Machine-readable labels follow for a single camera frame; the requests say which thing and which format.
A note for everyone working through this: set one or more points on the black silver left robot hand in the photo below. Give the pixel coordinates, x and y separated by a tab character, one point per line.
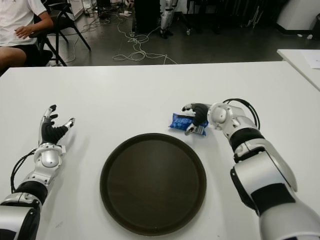
48	132

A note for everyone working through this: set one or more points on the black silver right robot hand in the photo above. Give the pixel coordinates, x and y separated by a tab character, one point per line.
200	111

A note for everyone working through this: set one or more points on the blue Oreo packet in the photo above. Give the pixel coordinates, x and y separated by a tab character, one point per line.
178	122

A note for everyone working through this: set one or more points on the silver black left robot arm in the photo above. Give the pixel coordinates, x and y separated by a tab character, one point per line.
50	158

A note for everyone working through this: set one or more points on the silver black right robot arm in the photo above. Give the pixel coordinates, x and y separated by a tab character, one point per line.
260	175

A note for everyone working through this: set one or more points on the round dark brown tray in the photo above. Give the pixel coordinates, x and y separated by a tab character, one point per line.
152	185

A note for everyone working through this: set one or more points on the silver humanoid robot legs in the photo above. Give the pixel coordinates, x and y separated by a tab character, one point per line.
165	20

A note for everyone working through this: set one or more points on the white side table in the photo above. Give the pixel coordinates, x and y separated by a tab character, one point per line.
297	62

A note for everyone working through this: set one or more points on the black cabinet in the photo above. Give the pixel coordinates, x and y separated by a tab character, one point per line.
147	15

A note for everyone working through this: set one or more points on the black folding chair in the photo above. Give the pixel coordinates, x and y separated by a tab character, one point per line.
62	22

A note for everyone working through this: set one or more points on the seated person in white shirt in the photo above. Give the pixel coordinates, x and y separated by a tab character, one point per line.
15	20

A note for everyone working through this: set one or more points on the white paper sheet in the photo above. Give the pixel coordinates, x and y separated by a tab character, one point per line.
313	58

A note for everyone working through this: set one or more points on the white curved machine housing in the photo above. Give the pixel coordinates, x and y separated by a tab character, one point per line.
297	15

